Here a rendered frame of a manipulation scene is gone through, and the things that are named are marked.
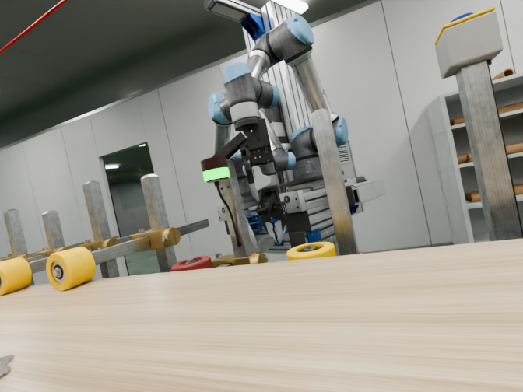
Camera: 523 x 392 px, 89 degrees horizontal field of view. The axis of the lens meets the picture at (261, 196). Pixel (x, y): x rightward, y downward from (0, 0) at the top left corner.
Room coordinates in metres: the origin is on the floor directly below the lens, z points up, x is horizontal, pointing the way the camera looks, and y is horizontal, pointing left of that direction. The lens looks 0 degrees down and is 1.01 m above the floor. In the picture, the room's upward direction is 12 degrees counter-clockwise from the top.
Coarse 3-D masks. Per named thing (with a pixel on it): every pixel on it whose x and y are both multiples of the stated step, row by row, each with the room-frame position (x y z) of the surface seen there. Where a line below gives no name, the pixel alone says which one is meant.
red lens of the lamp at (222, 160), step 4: (220, 156) 0.60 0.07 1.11; (224, 156) 0.61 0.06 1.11; (204, 160) 0.59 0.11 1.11; (208, 160) 0.59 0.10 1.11; (212, 160) 0.59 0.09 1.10; (216, 160) 0.59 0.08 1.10; (220, 160) 0.59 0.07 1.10; (224, 160) 0.60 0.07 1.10; (204, 164) 0.59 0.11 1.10; (208, 164) 0.59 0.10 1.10; (212, 164) 0.59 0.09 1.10; (216, 164) 0.59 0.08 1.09; (220, 164) 0.59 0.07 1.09; (224, 164) 0.60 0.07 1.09; (204, 168) 0.60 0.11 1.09; (208, 168) 0.59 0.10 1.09
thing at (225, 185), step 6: (216, 156) 0.59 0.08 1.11; (216, 168) 0.59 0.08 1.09; (210, 180) 0.59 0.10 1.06; (216, 180) 0.60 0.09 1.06; (222, 180) 0.62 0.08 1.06; (228, 180) 0.64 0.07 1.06; (216, 186) 0.61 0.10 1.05; (222, 186) 0.65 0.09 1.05; (228, 186) 0.64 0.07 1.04; (222, 192) 0.65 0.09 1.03; (222, 198) 0.62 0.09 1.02; (228, 210) 0.63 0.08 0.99; (234, 222) 0.64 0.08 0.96; (234, 228) 0.64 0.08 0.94
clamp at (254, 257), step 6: (222, 258) 0.68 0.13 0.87; (228, 258) 0.66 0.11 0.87; (234, 258) 0.65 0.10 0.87; (240, 258) 0.64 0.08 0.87; (246, 258) 0.63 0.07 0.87; (252, 258) 0.63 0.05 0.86; (258, 258) 0.63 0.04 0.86; (264, 258) 0.66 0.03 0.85; (216, 264) 0.67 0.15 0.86; (234, 264) 0.65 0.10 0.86; (240, 264) 0.64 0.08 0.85
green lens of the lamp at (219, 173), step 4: (220, 168) 0.59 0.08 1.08; (224, 168) 0.60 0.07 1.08; (204, 172) 0.60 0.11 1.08; (208, 172) 0.59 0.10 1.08; (212, 172) 0.59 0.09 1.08; (216, 172) 0.59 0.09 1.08; (220, 172) 0.59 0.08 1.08; (224, 172) 0.60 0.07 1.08; (228, 172) 0.61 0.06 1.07; (204, 176) 0.60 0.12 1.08; (208, 176) 0.59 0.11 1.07; (212, 176) 0.59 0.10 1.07; (216, 176) 0.59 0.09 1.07; (220, 176) 0.59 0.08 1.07; (224, 176) 0.60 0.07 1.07; (228, 176) 0.61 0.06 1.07; (204, 180) 0.61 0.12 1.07
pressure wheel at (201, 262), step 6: (192, 258) 0.54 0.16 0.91; (198, 258) 0.56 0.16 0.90; (204, 258) 0.54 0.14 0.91; (210, 258) 0.55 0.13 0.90; (174, 264) 0.54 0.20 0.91; (180, 264) 0.54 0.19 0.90; (186, 264) 0.51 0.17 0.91; (192, 264) 0.51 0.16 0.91; (198, 264) 0.51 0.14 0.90; (204, 264) 0.52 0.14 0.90; (210, 264) 0.54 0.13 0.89; (174, 270) 0.51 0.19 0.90; (180, 270) 0.50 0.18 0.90; (186, 270) 0.50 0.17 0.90
